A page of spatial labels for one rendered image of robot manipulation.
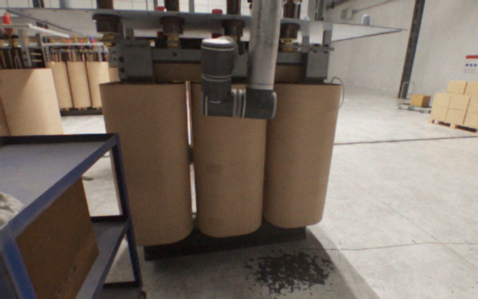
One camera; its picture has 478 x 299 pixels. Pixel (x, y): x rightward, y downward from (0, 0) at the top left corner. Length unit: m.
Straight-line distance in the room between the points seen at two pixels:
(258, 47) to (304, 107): 0.56
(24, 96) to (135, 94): 2.19
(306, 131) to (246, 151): 0.35
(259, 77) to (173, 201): 0.82
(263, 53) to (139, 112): 0.64
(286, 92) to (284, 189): 0.56
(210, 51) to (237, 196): 0.83
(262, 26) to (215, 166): 0.72
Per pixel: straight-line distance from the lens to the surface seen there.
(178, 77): 1.31
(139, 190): 1.34
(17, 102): 3.30
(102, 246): 1.09
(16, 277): 0.58
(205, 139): 1.25
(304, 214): 1.60
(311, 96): 1.34
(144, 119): 1.21
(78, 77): 7.03
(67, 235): 0.86
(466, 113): 7.05
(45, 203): 0.63
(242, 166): 1.30
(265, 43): 0.87
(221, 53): 0.82
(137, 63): 1.23
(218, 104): 0.87
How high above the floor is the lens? 1.15
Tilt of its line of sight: 18 degrees down
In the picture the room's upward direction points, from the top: 1 degrees clockwise
